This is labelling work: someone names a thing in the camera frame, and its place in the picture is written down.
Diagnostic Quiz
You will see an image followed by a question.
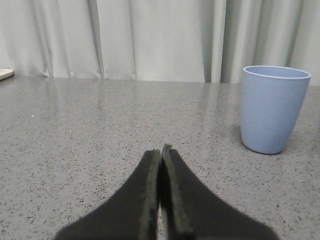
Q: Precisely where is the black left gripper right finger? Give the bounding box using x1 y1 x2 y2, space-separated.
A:
161 144 278 240

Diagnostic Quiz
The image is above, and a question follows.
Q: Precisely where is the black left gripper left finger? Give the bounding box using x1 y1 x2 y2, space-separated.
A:
55 149 161 240

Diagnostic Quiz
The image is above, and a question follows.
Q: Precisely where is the blue plastic cup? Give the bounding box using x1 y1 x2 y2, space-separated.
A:
240 65 311 154

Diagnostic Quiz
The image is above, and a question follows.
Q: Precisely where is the grey pleated curtain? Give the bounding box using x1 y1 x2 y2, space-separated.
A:
0 0 320 86

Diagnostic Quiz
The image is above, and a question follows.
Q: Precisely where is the white flat object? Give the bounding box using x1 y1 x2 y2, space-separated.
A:
0 68 14 80

